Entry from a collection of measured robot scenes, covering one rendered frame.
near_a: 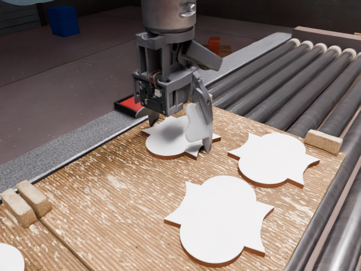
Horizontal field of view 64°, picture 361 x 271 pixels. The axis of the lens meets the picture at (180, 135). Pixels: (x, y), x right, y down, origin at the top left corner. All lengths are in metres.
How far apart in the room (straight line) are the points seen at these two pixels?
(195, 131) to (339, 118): 0.37
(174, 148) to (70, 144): 0.21
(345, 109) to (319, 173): 0.29
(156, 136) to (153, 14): 0.22
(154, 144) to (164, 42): 0.18
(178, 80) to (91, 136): 0.26
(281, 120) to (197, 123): 0.25
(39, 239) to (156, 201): 0.15
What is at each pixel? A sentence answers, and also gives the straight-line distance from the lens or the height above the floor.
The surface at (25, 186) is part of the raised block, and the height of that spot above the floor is 0.96.
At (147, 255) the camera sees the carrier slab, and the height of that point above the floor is 0.94.
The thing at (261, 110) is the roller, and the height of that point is 0.92.
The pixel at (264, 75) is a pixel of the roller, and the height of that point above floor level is 0.92.
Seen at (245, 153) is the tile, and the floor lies 0.95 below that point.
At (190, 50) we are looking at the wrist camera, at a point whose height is 1.11.
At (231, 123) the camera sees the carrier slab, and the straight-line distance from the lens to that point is 0.60.
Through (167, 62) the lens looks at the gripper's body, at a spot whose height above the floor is 1.10.
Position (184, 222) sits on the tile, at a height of 0.95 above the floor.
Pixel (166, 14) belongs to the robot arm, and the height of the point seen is 1.16.
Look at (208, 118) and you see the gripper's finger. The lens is 0.47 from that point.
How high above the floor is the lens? 1.24
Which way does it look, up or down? 34 degrees down
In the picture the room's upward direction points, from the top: straight up
